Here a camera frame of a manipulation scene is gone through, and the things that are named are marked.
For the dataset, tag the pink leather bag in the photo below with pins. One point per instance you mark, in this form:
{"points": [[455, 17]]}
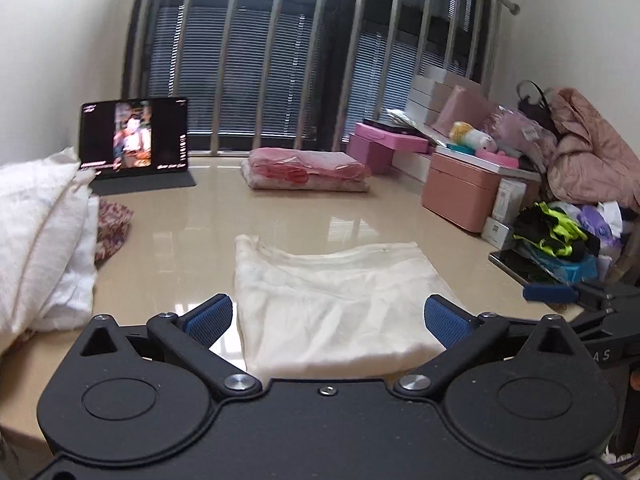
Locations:
{"points": [[462, 110]]}

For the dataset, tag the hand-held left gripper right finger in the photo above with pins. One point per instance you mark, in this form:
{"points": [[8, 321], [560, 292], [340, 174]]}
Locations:
{"points": [[447, 320]]}

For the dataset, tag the pink padded coat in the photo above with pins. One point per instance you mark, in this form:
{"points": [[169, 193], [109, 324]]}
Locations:
{"points": [[595, 150]]}

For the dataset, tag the black and neon yellow garment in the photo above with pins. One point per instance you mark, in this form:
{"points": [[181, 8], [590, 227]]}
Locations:
{"points": [[555, 230]]}

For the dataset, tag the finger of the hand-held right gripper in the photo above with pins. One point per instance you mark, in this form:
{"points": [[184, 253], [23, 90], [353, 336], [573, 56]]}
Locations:
{"points": [[595, 321], [550, 293]]}

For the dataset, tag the stack of white boxes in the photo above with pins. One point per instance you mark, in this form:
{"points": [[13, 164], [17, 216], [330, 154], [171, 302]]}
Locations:
{"points": [[425, 95]]}

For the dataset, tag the salmon pink storage box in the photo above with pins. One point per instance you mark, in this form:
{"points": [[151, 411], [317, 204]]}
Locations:
{"points": [[460, 195]]}

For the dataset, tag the black handbag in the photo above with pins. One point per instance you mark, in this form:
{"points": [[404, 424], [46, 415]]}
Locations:
{"points": [[532, 102]]}

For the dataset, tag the yellow and white plush toy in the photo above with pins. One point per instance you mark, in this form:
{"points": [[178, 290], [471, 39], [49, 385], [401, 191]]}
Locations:
{"points": [[470, 136]]}

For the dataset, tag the floral print garment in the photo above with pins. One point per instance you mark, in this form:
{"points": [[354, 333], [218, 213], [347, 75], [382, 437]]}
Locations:
{"points": [[112, 230]]}

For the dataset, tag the sheer pink folded garment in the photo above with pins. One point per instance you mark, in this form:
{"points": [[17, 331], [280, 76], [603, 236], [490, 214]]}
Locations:
{"points": [[300, 160]]}

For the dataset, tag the cream camisole dress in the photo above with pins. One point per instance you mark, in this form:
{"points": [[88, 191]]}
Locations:
{"points": [[330, 300]]}

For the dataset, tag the magenta flat box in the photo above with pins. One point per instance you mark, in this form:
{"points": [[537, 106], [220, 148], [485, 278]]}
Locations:
{"points": [[395, 139]]}

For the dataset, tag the window with steel grille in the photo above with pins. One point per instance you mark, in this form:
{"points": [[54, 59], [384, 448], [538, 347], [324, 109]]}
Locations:
{"points": [[280, 60]]}

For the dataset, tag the teal flat box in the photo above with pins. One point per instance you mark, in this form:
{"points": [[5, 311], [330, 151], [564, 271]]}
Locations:
{"points": [[480, 154]]}

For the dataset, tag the clear plastic packet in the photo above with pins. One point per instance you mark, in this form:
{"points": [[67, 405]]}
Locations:
{"points": [[407, 117]]}

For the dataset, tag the grey tablet case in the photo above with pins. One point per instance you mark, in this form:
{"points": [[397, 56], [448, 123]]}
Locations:
{"points": [[145, 184]]}

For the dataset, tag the black tablet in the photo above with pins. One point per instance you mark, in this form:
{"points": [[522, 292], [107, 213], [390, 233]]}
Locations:
{"points": [[132, 135]]}

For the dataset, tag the white crinkled garment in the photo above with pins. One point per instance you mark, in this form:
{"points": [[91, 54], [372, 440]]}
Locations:
{"points": [[30, 220]]}

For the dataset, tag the white small boxes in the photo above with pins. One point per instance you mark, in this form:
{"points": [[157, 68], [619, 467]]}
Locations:
{"points": [[510, 200]]}

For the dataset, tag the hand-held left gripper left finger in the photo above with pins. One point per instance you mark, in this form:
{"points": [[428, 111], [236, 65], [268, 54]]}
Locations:
{"points": [[207, 320]]}

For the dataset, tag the small white box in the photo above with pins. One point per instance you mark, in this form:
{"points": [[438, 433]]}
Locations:
{"points": [[497, 231]]}

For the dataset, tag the black flat box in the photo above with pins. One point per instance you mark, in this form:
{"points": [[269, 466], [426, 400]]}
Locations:
{"points": [[390, 126]]}

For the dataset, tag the pink lace garment in plastic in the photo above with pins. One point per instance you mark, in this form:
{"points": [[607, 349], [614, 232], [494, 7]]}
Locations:
{"points": [[525, 132]]}

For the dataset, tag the blue plastic bag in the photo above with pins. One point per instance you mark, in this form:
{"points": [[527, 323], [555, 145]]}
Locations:
{"points": [[570, 270]]}

